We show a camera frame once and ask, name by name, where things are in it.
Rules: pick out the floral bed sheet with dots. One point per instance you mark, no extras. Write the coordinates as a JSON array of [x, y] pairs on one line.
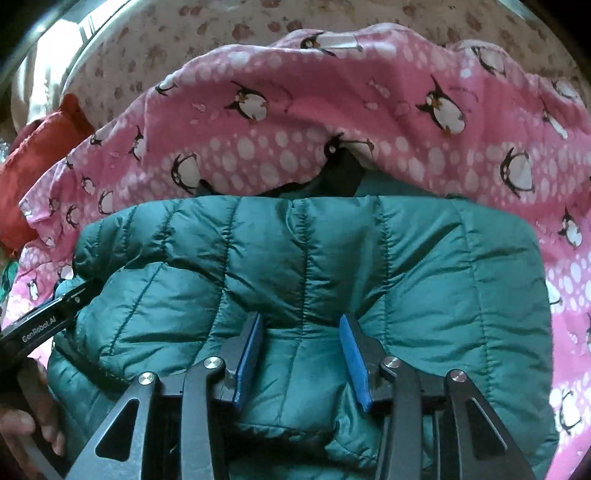
[[138, 41]]

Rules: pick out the green puffer jacket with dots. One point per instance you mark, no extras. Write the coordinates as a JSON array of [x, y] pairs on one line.
[[323, 277]]

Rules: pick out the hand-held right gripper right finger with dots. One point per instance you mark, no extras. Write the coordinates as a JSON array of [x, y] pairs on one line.
[[355, 364]]

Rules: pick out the person's left hand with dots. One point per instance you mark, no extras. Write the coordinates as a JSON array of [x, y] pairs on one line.
[[23, 429]]

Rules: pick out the green patterned cloth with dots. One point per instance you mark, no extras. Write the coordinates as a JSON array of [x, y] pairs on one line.
[[5, 281]]

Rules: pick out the pink penguin print blanket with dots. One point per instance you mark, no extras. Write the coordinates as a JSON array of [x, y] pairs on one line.
[[323, 106]]

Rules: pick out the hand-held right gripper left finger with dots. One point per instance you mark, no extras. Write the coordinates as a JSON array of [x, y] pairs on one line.
[[247, 360]]

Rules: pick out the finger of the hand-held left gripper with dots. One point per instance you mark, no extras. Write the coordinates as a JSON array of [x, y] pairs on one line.
[[78, 295]]

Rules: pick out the red ruffled cushion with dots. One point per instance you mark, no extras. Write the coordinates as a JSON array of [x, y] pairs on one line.
[[41, 152]]

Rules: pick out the beige curtain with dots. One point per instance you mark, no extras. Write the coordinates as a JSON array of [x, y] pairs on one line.
[[37, 78]]

